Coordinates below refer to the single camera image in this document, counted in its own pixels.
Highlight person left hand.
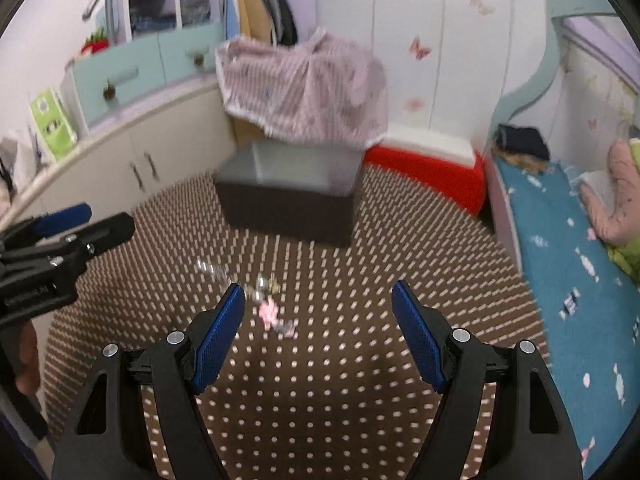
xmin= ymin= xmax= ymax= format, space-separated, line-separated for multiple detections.
xmin=15 ymin=321 xmax=40 ymax=396

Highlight red potted plant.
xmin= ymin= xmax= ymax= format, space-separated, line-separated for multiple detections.
xmin=80 ymin=26 xmax=110 ymax=55

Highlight green paper bag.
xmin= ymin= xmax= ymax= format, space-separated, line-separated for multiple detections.
xmin=29 ymin=88 xmax=78 ymax=162

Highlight silver metal tin box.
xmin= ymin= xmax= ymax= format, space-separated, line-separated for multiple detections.
xmin=214 ymin=139 xmax=364 ymax=247

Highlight pink pillow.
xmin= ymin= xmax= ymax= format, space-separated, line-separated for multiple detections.
xmin=580 ymin=139 xmax=639 ymax=247

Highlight pearl and silver jewelry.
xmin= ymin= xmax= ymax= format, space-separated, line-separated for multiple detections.
xmin=195 ymin=259 xmax=282 ymax=304

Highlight pink checkered cloth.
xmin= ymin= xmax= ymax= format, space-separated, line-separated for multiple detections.
xmin=215 ymin=28 xmax=388 ymax=150

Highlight beige cabinet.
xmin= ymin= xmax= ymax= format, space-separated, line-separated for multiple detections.
xmin=1 ymin=80 xmax=236 ymax=229

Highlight brown polka dot tablecloth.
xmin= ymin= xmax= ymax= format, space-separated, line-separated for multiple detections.
xmin=43 ymin=167 xmax=546 ymax=479

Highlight teal drawer unit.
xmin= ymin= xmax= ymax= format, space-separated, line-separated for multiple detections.
xmin=60 ymin=23 xmax=224 ymax=134

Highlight blue patterned bed mattress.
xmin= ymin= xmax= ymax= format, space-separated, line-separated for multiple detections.
xmin=494 ymin=159 xmax=639 ymax=478

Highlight hanging clothes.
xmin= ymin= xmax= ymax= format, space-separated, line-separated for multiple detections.
xmin=219 ymin=0 xmax=298 ymax=47

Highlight teal bed frame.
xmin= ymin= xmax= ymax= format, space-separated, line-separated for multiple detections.
xmin=486 ymin=0 xmax=639 ymax=169

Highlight folded dark clothes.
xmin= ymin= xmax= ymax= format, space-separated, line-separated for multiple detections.
xmin=491 ymin=124 xmax=550 ymax=174

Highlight white foam board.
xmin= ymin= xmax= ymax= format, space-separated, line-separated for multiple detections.
xmin=382 ymin=122 xmax=475 ymax=168

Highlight pink flower ornament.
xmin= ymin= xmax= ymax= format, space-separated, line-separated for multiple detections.
xmin=258 ymin=297 xmax=295 ymax=338

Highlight red fabric stool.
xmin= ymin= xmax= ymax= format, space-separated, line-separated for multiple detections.
xmin=363 ymin=145 xmax=487 ymax=216

